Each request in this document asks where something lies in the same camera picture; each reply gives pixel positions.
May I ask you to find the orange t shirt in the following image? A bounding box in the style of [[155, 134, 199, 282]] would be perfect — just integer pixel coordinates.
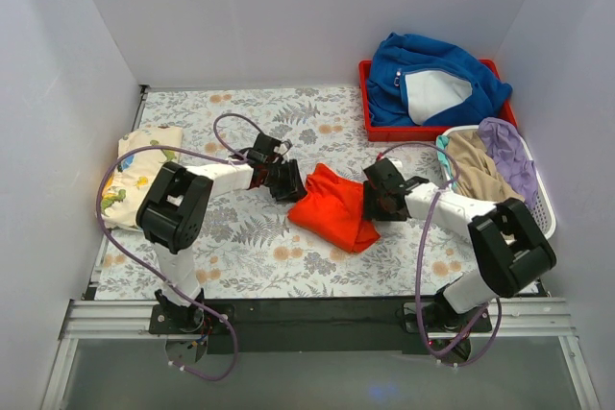
[[287, 163, 381, 253]]

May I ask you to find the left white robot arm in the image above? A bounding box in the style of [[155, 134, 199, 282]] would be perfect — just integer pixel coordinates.
[[135, 133, 307, 333]]

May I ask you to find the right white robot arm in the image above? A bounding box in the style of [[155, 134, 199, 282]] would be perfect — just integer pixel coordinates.
[[363, 158, 556, 331]]

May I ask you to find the floral tablecloth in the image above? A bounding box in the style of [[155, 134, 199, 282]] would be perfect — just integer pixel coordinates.
[[93, 86, 539, 300]]

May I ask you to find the red plastic tray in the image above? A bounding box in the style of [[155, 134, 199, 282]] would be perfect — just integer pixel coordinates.
[[357, 59, 518, 142]]

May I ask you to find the beige garment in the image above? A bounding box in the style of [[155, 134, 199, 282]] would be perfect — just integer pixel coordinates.
[[446, 130, 524, 203]]

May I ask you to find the blue zip jacket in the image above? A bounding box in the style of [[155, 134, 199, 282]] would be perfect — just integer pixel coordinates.
[[365, 33, 513, 127]]

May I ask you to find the dinosaur print folded cloth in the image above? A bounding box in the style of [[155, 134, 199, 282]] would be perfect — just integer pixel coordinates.
[[101, 126, 184, 230]]

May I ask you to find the purple garment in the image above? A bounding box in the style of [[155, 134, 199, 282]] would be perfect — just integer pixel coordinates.
[[477, 117, 539, 209]]

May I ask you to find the white laundry basket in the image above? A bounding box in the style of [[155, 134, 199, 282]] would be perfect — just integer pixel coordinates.
[[439, 125, 556, 240]]

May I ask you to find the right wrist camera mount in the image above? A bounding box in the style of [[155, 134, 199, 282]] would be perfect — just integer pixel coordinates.
[[377, 153, 403, 169]]

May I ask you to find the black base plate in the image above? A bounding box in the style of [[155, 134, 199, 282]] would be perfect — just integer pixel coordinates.
[[148, 297, 494, 356]]

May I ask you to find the aluminium frame rail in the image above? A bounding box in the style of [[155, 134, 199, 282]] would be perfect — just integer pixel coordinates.
[[41, 297, 600, 409]]

